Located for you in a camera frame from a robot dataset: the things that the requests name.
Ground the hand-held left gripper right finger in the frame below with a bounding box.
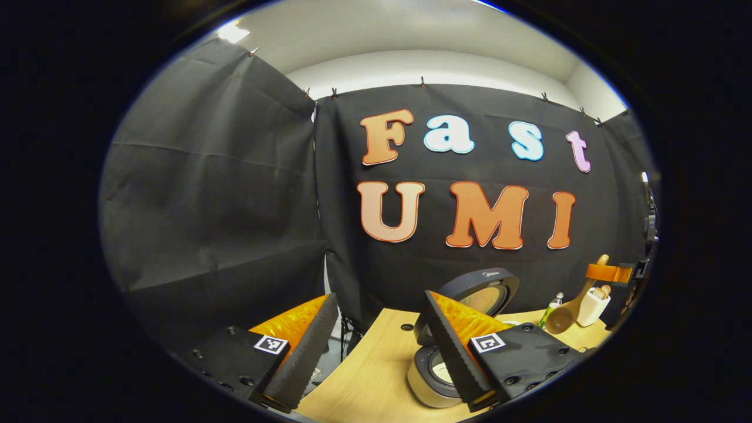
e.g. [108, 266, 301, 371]
[422, 290, 586, 414]

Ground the wooden spoon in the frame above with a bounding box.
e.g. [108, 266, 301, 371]
[545, 254, 611, 336]

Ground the ceiling light panel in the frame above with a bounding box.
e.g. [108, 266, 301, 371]
[217, 20, 251, 43]

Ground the green drink bottle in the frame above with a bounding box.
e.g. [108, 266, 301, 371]
[539, 292, 565, 330]

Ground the white toaster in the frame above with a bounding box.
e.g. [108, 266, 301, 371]
[575, 287, 612, 328]

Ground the dark grey rice cooker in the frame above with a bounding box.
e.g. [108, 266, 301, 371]
[407, 267, 521, 409]

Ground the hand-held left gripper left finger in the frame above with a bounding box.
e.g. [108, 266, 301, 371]
[182, 293, 340, 414]

